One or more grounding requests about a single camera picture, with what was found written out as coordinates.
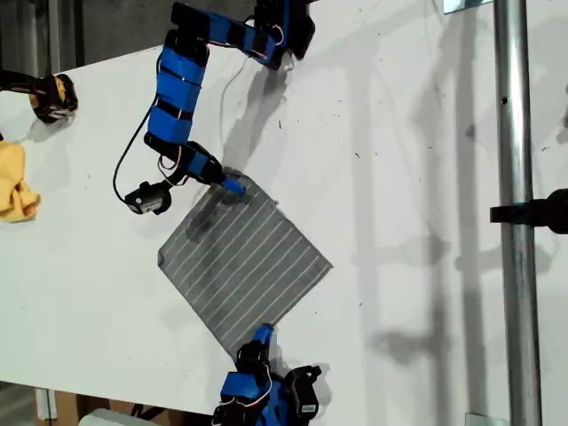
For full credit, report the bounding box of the grey white-striped towel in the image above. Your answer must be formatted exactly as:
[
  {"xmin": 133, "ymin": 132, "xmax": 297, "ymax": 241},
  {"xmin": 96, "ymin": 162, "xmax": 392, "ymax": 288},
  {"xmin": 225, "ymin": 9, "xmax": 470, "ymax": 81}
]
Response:
[{"xmin": 157, "ymin": 167, "xmax": 335, "ymax": 361}]

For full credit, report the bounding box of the white box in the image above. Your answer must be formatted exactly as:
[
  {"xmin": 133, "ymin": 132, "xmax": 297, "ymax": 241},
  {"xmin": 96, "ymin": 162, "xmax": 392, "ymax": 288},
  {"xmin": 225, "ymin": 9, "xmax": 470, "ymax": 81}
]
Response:
[{"xmin": 78, "ymin": 406, "xmax": 134, "ymax": 426}]

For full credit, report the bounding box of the black yellow power tool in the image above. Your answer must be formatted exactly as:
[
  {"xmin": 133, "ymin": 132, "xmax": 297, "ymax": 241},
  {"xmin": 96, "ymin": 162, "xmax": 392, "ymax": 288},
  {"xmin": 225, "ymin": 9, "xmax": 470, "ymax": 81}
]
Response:
[{"xmin": 0, "ymin": 68, "xmax": 80, "ymax": 126}]

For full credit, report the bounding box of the yellow cloth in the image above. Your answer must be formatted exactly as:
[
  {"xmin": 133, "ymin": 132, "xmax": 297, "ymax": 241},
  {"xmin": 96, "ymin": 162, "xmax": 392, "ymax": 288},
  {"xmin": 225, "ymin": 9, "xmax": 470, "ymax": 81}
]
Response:
[{"xmin": 0, "ymin": 140, "xmax": 42, "ymax": 223}]

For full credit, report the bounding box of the black clamp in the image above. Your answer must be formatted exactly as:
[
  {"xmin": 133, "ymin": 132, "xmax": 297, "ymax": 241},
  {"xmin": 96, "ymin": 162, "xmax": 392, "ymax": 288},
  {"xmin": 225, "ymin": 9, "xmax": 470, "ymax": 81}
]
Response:
[{"xmin": 489, "ymin": 188, "xmax": 568, "ymax": 235}]

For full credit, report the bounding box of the black camera stalk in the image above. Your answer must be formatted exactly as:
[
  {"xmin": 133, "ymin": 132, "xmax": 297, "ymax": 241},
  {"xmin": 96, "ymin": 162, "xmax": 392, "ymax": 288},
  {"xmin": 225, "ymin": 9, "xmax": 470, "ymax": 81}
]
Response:
[
  {"xmin": 285, "ymin": 365, "xmax": 323, "ymax": 396},
  {"xmin": 157, "ymin": 170, "xmax": 193, "ymax": 193}
]

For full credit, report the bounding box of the black camera box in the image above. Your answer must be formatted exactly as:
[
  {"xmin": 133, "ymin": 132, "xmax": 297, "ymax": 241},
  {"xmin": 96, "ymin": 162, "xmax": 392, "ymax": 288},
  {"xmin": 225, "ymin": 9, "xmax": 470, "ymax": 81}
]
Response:
[
  {"xmin": 292, "ymin": 389, "xmax": 320, "ymax": 419},
  {"xmin": 123, "ymin": 180, "xmax": 172, "ymax": 217}
]

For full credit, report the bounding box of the black camera cable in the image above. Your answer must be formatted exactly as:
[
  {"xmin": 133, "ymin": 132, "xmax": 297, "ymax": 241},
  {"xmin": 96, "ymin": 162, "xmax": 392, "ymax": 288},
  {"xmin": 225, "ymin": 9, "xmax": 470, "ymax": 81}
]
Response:
[{"xmin": 112, "ymin": 104, "xmax": 157, "ymax": 204}]

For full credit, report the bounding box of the thin white cable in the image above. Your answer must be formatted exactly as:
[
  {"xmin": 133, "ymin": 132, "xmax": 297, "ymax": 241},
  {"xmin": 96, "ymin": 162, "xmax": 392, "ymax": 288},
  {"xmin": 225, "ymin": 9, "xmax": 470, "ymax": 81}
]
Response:
[{"xmin": 219, "ymin": 55, "xmax": 296, "ymax": 117}]

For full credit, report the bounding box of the steel post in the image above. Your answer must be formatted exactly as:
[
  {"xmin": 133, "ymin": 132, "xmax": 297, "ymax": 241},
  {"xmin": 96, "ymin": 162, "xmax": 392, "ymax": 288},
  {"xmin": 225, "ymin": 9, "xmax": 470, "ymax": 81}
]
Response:
[{"xmin": 493, "ymin": 0, "xmax": 544, "ymax": 426}]

